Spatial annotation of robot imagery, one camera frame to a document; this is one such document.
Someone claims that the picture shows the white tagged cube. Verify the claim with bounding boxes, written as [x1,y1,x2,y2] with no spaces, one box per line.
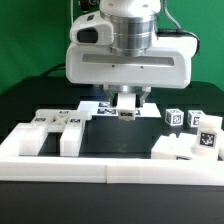
[165,108,184,126]
[187,110,204,127]

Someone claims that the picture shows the white U-shaped obstacle frame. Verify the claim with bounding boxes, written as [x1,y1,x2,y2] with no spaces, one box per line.
[0,123,224,186]

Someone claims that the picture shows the white sheet with tags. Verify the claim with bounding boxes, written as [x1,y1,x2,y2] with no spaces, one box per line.
[78,101,161,118]

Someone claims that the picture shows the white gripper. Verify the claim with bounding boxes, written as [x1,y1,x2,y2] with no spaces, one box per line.
[66,37,197,108]

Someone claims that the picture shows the white cable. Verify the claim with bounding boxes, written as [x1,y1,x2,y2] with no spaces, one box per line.
[69,0,78,28]

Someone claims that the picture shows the black cable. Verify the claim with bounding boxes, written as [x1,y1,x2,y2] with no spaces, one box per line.
[40,0,101,78]

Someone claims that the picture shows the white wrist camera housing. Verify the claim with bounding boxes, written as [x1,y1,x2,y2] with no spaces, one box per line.
[70,13,114,46]

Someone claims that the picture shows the white chair seat part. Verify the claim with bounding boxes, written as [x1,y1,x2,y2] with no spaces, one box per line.
[151,132,224,161]

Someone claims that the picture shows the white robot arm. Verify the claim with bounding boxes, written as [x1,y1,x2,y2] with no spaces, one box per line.
[66,0,199,105]

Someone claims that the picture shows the white chair back part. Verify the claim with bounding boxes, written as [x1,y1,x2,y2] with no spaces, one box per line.
[19,109,92,157]

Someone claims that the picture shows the white tagged cube left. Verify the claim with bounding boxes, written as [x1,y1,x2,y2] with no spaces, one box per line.
[165,108,184,126]

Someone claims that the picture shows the white tagged cube right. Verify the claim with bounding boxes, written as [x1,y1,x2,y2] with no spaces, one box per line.
[187,110,204,127]

